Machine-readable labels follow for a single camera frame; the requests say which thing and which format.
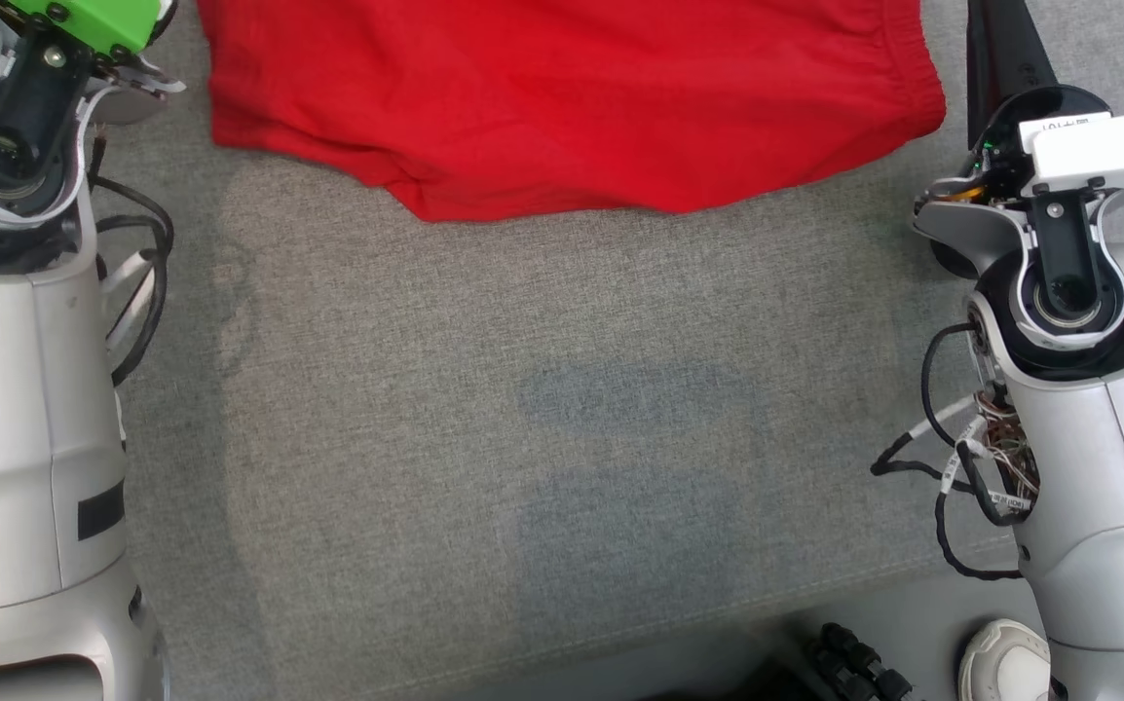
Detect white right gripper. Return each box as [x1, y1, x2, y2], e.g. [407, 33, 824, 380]
[966, 0, 1124, 196]

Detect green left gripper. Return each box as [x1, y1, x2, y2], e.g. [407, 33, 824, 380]
[2, 0, 169, 55]

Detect red shorts with white stripes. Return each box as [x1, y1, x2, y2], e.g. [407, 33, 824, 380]
[194, 0, 948, 223]

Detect grey fabric sofa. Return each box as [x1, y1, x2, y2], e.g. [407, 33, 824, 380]
[0, 0, 1124, 701]

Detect black left arm cable bundle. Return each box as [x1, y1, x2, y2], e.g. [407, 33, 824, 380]
[90, 136, 175, 390]

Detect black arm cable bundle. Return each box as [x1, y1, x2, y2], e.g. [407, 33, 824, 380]
[90, 136, 175, 390]
[869, 321, 1045, 582]

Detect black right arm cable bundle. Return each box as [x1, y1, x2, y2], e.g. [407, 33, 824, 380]
[869, 321, 1045, 582]

